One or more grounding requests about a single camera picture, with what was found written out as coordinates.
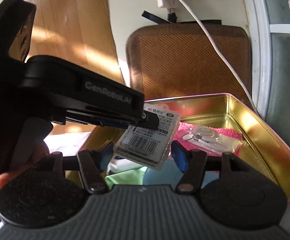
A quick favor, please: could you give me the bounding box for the white printed wipes packet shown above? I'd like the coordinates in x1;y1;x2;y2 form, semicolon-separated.
107;155;143;174

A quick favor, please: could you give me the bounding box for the wood pattern vinyl sheet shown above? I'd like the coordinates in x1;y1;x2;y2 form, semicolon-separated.
22;0;126;136

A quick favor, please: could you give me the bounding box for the white power cable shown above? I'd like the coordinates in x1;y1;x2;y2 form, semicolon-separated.
126;0;260;116

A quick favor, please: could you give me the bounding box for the pink fluffy towel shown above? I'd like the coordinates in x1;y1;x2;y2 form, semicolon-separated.
169;121;243;158

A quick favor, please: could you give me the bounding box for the white window frame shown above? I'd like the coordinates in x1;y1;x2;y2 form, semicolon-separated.
244;0;290;118

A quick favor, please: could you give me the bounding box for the green cloth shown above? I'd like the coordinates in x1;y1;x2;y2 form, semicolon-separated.
105;166;147;190

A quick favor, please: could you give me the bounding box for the brown woven seat cushion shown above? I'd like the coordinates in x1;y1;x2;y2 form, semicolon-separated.
125;23;251;106

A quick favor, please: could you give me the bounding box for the grey plush keychain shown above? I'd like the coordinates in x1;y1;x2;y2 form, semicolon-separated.
179;125;244;156

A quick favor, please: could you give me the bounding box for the pink macaron tin box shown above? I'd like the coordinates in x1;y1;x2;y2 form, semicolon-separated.
79;93;290;205

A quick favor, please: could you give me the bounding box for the person's left hand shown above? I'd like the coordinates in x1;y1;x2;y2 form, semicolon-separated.
0;140;50;221

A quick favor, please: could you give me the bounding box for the clear packaged card box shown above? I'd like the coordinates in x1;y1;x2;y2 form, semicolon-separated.
114;103;181;170

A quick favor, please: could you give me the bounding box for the light blue soft object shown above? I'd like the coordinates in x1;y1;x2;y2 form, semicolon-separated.
143;158;218;188

